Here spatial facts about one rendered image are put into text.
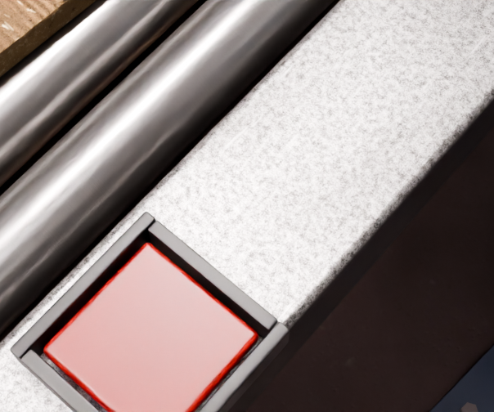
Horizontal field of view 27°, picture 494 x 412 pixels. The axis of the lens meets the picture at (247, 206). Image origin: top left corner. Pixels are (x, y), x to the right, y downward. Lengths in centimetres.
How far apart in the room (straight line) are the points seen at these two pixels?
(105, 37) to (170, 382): 17
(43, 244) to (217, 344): 9
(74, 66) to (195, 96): 6
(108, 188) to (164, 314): 7
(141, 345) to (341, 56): 16
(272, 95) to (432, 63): 7
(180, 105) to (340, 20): 8
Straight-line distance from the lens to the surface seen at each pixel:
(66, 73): 47
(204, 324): 40
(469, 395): 136
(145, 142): 44
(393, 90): 46
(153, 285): 40
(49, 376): 40
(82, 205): 44
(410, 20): 48
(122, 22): 48
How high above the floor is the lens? 131
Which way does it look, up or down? 67 degrees down
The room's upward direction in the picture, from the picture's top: straight up
